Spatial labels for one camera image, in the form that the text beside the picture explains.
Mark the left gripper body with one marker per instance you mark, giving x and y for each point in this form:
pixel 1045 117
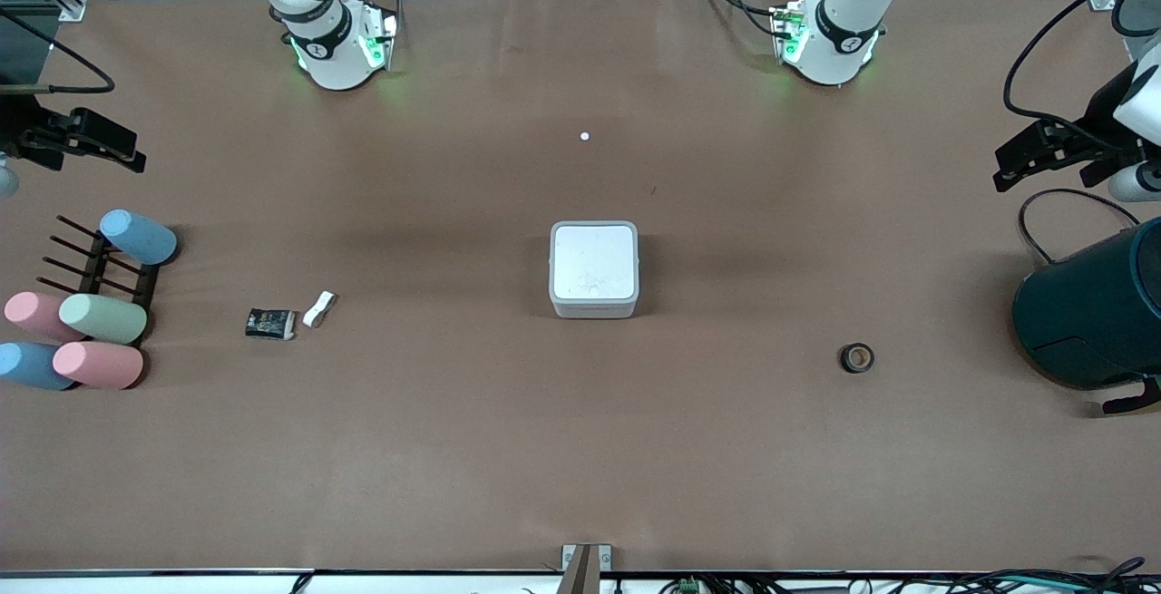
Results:
pixel 1091 141

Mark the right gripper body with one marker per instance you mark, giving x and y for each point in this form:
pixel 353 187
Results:
pixel 20 129

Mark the black snack wrapper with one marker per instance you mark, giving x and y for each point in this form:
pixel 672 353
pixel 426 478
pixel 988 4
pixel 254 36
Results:
pixel 269 323

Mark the black tape roll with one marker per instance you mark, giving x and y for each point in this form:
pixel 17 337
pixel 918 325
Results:
pixel 857 358

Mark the white wrapper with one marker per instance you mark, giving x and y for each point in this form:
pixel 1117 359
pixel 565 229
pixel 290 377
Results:
pixel 318 308

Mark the white lidded trash bin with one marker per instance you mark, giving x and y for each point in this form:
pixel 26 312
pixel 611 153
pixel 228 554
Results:
pixel 594 263

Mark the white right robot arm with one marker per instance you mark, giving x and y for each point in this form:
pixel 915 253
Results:
pixel 331 54

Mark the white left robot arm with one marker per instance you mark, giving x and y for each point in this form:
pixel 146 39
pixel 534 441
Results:
pixel 839 41

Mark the blue cup with lighter base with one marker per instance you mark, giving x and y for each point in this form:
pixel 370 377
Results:
pixel 136 237

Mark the black cup rack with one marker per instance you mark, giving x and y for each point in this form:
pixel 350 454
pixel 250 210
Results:
pixel 95 272

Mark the dark teal cylindrical container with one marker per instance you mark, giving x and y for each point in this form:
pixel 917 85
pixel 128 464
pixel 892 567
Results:
pixel 1097 313

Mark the green cup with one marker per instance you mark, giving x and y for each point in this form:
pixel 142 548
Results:
pixel 104 318

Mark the pale pink cup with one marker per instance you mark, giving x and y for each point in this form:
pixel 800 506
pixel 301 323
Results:
pixel 32 313

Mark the deep pink cup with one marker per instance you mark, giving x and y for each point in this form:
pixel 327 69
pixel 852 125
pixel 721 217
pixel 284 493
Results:
pixel 98 365

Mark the left base connector box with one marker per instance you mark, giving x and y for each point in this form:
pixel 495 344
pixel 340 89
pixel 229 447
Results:
pixel 787 32

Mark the base connector box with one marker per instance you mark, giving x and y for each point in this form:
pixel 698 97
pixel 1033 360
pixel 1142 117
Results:
pixel 381 41
pixel 787 32

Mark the right base connector box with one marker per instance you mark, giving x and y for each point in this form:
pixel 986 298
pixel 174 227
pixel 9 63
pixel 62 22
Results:
pixel 381 41

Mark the brown table cover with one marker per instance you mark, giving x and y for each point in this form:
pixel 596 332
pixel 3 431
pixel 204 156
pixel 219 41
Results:
pixel 580 449

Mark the green terminal connector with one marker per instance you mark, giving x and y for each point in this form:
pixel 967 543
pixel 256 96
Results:
pixel 687 586

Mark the aluminium table edge rail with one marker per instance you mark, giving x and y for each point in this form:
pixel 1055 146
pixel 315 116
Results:
pixel 181 571

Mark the metal table bracket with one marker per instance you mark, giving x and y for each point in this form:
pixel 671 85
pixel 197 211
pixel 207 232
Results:
pixel 585 567

